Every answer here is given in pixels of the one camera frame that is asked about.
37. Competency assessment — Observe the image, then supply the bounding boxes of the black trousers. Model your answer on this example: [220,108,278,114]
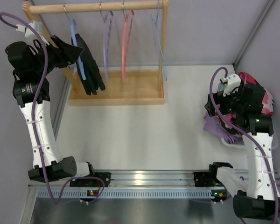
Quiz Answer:
[75,34,105,96]

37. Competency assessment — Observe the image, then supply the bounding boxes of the blue plastic hanger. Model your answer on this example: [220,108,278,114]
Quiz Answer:
[62,4,87,81]

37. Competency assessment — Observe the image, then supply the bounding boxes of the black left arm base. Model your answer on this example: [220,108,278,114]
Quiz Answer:
[70,172,111,187]

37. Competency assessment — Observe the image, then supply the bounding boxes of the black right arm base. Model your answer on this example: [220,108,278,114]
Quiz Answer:
[193,172,215,187]

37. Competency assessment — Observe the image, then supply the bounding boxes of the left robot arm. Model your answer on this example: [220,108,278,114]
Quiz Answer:
[5,35,94,182]

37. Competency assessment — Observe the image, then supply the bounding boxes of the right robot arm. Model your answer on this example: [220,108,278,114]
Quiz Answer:
[205,84,280,224]

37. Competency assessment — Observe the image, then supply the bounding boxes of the purple plastic hanger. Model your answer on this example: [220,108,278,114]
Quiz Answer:
[99,2,113,83]

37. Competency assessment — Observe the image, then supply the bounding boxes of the pink plastic hanger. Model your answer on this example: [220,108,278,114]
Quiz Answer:
[121,1,134,82]

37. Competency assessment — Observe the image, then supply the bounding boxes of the pink camouflage garment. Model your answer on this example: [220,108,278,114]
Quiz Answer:
[216,72,273,136]

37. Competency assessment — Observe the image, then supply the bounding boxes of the purple garment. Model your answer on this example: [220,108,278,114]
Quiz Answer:
[203,112,233,138]

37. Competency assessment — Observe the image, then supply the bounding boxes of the wooden clothes rack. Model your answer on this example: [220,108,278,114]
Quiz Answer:
[21,0,168,106]

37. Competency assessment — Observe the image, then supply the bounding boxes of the white laundry basket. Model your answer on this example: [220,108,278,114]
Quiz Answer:
[221,133,279,150]

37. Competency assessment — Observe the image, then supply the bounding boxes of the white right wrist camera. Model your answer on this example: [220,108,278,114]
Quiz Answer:
[220,74,241,97]

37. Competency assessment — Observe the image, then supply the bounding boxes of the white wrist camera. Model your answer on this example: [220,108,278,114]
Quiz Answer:
[220,74,241,97]
[14,20,49,45]

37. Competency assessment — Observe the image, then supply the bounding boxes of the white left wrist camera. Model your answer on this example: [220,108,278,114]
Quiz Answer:
[14,20,49,45]

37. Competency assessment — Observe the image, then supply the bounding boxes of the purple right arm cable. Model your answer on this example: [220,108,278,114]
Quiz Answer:
[209,67,280,224]

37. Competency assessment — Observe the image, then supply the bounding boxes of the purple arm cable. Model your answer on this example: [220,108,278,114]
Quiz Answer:
[0,13,105,206]
[209,67,280,224]

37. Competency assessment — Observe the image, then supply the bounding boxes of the light blue wire hanger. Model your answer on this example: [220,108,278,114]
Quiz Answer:
[150,0,168,81]

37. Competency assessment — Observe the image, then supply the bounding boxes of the aluminium mounting rail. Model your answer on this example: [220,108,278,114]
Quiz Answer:
[28,169,280,188]

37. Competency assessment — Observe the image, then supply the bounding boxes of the slotted grey cable duct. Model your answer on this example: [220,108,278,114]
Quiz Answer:
[36,188,227,199]

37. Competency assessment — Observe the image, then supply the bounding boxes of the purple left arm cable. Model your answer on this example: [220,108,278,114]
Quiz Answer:
[0,13,105,206]

